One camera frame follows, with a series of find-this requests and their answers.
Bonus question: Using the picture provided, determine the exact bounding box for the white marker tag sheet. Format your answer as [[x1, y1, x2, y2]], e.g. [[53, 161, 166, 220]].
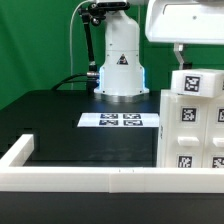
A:
[[78, 113, 159, 128]]

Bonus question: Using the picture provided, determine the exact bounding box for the white cabinet body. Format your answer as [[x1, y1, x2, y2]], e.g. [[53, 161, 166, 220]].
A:
[[156, 90, 217, 168]]

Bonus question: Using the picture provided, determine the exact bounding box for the black cable bundle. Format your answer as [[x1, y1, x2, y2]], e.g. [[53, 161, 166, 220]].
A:
[[51, 73, 100, 91]]

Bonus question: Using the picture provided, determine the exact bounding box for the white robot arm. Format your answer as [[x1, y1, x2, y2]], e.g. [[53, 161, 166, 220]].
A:
[[93, 0, 224, 102]]

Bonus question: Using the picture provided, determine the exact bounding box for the white cable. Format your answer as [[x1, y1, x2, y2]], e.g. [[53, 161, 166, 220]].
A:
[[69, 0, 93, 90]]

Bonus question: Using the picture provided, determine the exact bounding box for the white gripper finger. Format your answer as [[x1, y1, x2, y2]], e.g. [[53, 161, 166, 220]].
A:
[[173, 43, 192, 70]]

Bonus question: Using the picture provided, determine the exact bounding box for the small white box part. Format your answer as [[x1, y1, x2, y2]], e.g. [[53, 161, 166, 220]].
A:
[[171, 69, 224, 98]]

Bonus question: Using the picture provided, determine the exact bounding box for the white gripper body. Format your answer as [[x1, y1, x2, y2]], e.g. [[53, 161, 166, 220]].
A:
[[145, 0, 224, 45]]

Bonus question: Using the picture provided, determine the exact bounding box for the white U-shaped fence frame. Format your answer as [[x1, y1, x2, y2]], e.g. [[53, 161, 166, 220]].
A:
[[0, 134, 224, 193]]

